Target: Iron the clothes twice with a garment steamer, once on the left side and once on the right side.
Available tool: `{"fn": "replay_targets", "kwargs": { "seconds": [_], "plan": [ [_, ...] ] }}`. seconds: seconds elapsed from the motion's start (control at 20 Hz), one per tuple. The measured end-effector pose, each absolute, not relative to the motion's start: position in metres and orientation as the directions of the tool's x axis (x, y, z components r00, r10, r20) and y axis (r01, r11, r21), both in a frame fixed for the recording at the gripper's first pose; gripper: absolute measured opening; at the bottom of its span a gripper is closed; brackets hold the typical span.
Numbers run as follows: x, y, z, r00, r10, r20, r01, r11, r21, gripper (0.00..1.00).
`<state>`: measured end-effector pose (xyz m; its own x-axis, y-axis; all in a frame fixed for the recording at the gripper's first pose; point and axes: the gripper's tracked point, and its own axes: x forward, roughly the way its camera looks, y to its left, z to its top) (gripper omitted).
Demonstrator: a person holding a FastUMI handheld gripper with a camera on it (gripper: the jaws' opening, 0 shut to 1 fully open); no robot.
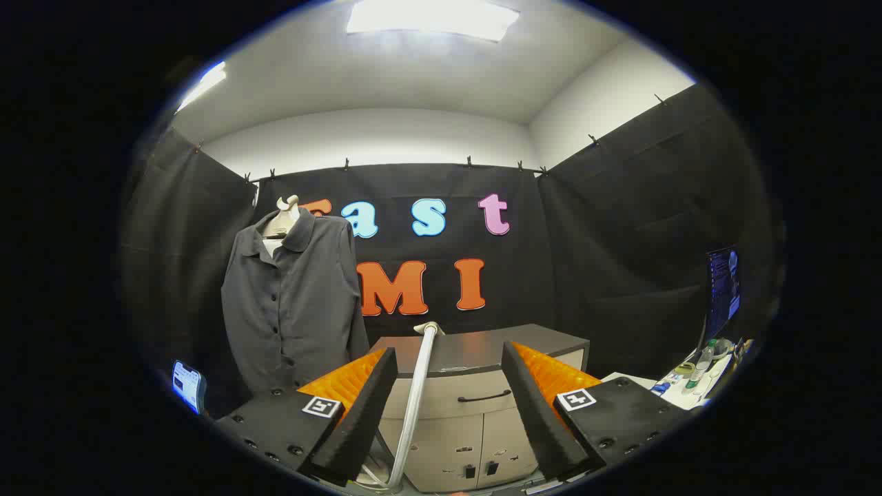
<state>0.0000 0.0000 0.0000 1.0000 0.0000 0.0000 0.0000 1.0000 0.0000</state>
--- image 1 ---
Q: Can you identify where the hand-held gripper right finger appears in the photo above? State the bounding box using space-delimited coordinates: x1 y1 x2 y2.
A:
501 340 692 482

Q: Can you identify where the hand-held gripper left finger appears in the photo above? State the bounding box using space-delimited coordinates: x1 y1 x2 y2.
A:
215 347 399 487

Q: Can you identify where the white garment steamer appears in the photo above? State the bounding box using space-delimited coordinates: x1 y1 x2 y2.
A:
376 321 445 491

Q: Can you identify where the dark grey button shirt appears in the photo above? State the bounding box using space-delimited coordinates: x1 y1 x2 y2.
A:
220 210 371 397

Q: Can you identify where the cream plastic clothes hanger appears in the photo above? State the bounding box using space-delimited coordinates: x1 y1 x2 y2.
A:
260 195 302 240

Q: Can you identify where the beige cabinet with grey top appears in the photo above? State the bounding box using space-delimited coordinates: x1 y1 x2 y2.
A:
369 324 591 493

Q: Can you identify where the clear bottle with green label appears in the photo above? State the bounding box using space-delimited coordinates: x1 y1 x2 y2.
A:
684 343 715 392

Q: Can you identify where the smartphone with lit screen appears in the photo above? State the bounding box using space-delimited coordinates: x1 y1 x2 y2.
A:
171 360 206 415

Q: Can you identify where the dark computer monitor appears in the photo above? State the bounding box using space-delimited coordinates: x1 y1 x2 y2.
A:
697 246 743 349

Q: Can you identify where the small ceiling light panel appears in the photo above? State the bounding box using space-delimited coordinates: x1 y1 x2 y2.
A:
176 61 228 113

